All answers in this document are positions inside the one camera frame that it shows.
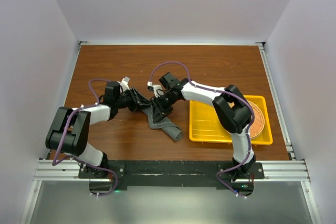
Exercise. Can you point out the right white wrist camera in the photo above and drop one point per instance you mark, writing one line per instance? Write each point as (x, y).
(155, 88)

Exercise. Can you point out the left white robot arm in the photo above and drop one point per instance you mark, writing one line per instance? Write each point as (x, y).
(69, 131)

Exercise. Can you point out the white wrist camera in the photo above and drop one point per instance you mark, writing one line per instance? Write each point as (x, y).
(155, 88)
(125, 83)

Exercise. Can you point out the yellow plastic tray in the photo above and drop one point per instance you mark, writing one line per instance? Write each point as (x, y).
(204, 125)

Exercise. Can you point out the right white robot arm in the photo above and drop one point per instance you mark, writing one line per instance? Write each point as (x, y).
(232, 109)

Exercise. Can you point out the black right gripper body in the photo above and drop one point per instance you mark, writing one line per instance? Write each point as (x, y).
(164, 103)

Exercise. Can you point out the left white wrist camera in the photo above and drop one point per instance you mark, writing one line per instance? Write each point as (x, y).
(125, 83)

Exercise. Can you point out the grey cloth napkin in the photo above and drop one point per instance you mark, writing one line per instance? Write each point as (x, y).
(166, 125)

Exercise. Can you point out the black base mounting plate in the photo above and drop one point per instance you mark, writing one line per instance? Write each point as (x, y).
(216, 174)

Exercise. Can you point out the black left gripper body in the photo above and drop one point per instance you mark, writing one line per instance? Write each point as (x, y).
(128, 100)

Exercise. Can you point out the round woven orange plate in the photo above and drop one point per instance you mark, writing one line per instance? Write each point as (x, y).
(259, 122)

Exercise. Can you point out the aluminium frame rail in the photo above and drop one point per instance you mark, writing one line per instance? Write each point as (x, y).
(274, 171)

